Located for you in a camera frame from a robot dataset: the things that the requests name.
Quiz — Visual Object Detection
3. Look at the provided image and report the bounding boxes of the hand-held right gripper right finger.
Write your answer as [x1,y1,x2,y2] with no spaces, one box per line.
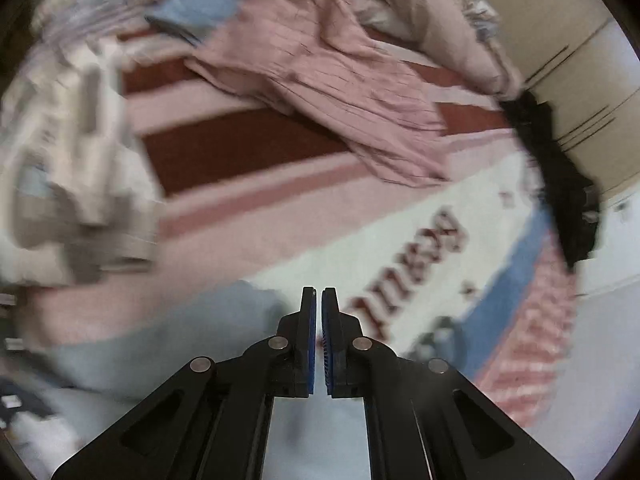
[320,287,576,480]

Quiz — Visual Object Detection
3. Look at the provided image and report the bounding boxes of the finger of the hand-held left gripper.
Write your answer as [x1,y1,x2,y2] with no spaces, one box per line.
[0,377,51,426]

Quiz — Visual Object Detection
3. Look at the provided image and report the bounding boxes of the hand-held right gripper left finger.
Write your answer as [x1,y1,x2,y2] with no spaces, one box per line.
[50,286,317,480]

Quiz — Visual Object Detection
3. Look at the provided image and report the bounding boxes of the light blue pants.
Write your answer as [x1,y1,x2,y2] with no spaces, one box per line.
[0,280,416,480]

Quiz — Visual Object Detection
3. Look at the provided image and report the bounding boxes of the printed striped dotted blanket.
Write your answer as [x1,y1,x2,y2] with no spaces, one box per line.
[15,25,581,431]

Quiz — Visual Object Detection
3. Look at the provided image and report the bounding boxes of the white striped cloth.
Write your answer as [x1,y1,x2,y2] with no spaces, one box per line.
[30,0,151,61]

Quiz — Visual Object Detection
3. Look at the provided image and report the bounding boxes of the blue cloth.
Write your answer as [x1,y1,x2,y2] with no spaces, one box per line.
[145,0,273,43]

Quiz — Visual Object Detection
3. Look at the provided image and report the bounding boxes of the pink checked cloth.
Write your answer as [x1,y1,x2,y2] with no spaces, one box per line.
[185,0,451,188]

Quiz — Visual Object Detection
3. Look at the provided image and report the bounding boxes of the black garment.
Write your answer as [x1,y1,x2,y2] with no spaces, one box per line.
[500,92,601,273]

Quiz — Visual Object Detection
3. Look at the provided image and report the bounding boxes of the silver patterned cloth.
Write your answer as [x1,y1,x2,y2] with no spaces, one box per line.
[457,0,501,41]

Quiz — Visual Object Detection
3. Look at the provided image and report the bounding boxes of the wooden wardrobe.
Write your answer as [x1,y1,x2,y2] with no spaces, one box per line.
[420,0,640,201]

